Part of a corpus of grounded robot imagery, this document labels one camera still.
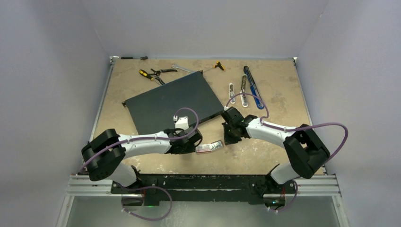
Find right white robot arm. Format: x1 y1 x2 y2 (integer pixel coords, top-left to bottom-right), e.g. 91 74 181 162
221 107 330 192

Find red white staple box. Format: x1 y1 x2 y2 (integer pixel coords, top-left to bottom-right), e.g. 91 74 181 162
196 144 212 153

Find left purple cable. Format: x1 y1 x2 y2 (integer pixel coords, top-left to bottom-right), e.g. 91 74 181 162
78 107 200 175

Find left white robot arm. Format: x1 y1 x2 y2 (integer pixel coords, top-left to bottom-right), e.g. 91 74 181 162
80 127 203 193

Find small yellow black screwdriver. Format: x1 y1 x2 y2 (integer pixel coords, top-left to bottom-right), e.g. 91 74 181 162
202 61 225 73

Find black tool at wall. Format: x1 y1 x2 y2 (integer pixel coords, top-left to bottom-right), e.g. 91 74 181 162
120 56 148 61

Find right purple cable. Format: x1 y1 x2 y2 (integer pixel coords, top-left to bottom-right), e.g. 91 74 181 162
225 92 349 213

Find black handled cutters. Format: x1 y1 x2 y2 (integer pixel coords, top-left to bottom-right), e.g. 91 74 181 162
150 68 177 77

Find dark flat network switch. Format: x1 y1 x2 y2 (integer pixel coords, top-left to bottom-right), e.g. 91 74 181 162
122 71 223 135

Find blue stapler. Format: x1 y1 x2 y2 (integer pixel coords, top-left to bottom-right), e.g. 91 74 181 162
243 66 264 109

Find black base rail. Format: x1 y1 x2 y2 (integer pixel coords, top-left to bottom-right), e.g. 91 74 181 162
111 174 296 206

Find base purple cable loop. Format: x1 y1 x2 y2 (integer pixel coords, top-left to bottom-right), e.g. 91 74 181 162
121 184 174 221

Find white stapler part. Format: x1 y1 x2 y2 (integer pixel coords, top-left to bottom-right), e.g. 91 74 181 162
229 83 236 104

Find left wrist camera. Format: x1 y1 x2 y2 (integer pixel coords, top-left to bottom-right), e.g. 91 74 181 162
173 115 189 130

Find silver wrench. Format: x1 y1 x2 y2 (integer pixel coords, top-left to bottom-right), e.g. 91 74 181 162
172 63 194 73

